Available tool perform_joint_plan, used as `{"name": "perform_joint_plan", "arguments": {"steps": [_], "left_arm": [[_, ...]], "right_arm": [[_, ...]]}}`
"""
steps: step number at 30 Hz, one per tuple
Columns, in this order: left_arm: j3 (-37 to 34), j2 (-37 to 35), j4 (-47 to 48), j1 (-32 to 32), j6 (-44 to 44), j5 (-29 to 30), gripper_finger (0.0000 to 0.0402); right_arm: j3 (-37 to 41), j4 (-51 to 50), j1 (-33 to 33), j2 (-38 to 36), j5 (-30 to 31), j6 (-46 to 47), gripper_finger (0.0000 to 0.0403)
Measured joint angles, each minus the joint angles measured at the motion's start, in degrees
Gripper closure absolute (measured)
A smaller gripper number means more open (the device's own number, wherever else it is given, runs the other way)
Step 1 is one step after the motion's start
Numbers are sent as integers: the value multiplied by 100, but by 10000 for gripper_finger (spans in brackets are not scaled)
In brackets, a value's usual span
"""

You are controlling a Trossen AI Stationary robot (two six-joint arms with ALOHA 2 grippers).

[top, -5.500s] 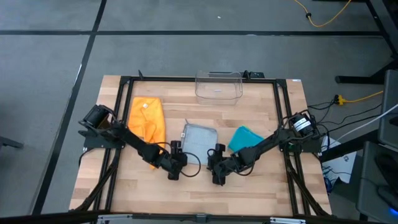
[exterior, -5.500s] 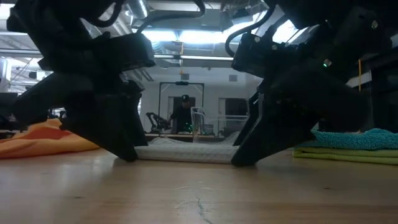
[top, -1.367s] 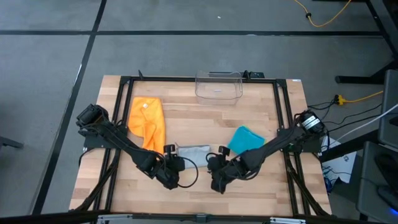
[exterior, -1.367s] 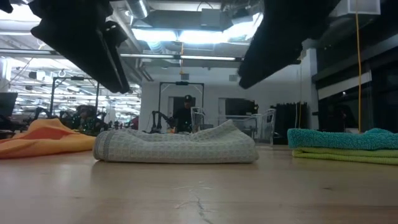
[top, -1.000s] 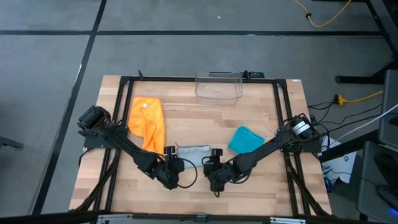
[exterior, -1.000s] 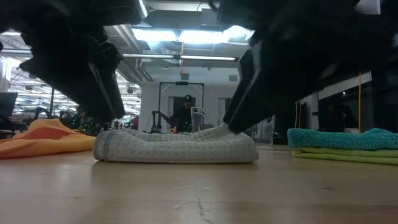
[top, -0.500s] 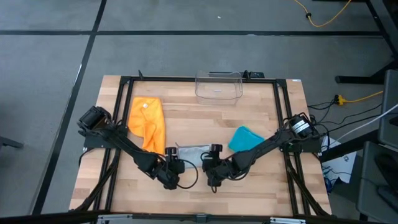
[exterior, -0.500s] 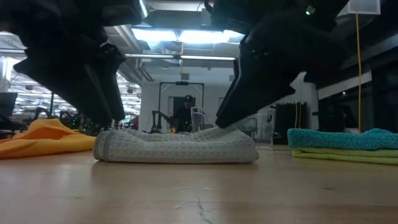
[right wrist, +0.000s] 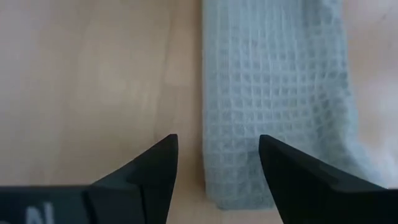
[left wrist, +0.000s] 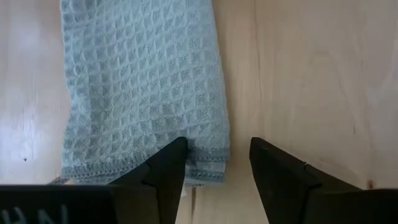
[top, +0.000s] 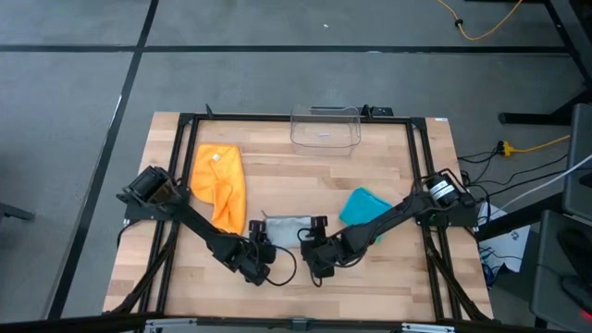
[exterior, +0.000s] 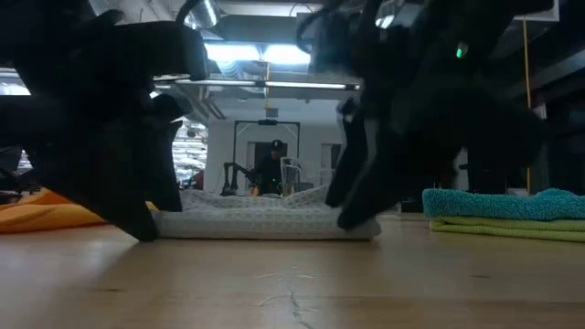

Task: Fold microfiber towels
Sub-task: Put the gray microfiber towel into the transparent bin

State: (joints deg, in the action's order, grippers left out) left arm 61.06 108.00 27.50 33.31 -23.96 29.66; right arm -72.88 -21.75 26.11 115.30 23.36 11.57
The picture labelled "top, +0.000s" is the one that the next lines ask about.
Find teal microfiber towel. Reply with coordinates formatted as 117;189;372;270
338;185;395;245

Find orange microfiber towel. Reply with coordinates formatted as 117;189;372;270
190;143;248;237

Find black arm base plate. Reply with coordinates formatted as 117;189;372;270
116;182;191;222
413;188;480;228

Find yellow extension cord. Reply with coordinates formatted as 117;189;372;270
437;0;524;42

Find black desk frame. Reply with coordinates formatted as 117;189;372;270
498;0;592;127

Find grey waffle microfiber towel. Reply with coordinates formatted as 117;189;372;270
263;211;316;250

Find silver bracket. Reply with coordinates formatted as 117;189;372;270
142;317;200;333
401;322;457;333

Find yellow cord with plug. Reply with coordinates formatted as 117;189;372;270
498;134;571;157

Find white paper sheet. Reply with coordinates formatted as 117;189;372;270
475;202;532;274

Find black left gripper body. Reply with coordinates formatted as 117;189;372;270
233;233;278;278

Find grey desk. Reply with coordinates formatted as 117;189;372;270
529;208;592;332

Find white cable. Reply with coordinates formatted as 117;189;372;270
498;154;592;212

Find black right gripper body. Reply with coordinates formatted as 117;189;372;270
299;228;347;272

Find black furniture foot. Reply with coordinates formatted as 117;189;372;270
0;202;36;223

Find clear plastic bin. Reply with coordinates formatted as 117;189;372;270
290;105;363;157

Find black gantry beam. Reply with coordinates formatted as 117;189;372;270
0;313;592;333

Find black aluminium table frame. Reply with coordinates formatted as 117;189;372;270
104;104;495;325

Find black frame bracket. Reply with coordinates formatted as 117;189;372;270
360;105;395;117

